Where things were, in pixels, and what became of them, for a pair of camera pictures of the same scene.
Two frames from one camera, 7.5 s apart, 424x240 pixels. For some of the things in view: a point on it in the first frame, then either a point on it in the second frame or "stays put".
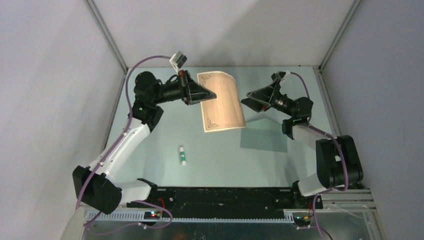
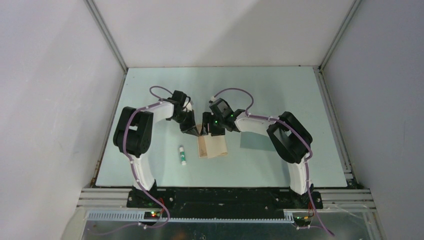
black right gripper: x=268 y=95 → x=208 y=118
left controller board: x=151 y=215 stays put
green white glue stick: x=182 y=156 stays put
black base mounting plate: x=230 y=202 stays put
